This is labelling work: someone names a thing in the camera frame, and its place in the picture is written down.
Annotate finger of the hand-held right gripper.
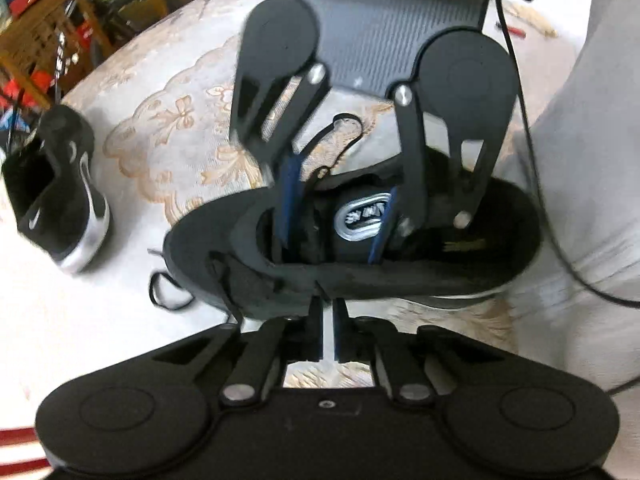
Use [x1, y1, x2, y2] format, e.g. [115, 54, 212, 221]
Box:
[367, 82, 507, 267]
[230, 62, 331, 266]

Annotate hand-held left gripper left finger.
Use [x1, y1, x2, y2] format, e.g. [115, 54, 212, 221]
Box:
[150, 297, 323, 408]

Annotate person's right forearm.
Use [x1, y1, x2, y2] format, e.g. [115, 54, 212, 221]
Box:
[515, 0, 640, 396]

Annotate bundle of wooden sticks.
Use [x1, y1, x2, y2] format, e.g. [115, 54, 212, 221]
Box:
[502, 0, 558, 37]

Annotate black shoelace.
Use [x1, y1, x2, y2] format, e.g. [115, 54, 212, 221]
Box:
[146, 112, 366, 326]

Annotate beige lace tablecloth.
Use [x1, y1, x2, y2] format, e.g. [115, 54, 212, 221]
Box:
[0, 0, 601, 411]

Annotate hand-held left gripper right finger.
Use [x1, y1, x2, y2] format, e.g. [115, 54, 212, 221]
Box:
[331, 298, 503, 406]

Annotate black cable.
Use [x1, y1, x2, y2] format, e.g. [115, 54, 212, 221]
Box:
[477, 0, 640, 311]

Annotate black silver sneaker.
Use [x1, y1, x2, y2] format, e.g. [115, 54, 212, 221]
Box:
[2, 105, 111, 275]
[162, 160, 543, 323]

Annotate red wooden chair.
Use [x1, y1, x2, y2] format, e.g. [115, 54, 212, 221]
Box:
[0, 427, 51, 480]

